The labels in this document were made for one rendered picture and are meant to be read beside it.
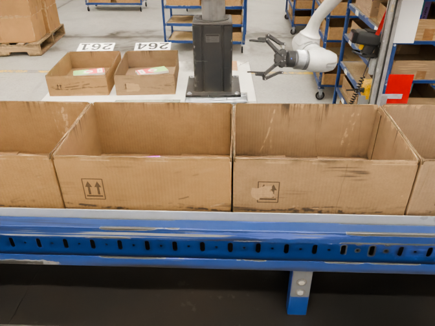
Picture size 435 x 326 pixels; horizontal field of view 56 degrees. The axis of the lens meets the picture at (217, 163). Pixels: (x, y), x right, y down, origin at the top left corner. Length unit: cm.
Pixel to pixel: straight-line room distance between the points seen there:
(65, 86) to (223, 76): 74
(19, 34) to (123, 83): 370
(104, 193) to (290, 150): 54
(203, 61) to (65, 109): 87
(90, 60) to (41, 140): 116
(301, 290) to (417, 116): 56
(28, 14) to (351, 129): 472
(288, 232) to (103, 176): 42
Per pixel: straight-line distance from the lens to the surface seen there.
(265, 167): 88
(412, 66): 235
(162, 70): 225
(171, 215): 93
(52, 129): 128
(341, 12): 372
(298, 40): 209
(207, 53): 191
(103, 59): 238
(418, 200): 102
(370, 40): 177
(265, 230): 90
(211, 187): 91
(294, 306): 111
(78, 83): 205
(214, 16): 192
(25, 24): 554
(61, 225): 98
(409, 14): 179
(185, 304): 114
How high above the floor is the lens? 150
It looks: 32 degrees down
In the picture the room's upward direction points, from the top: 1 degrees counter-clockwise
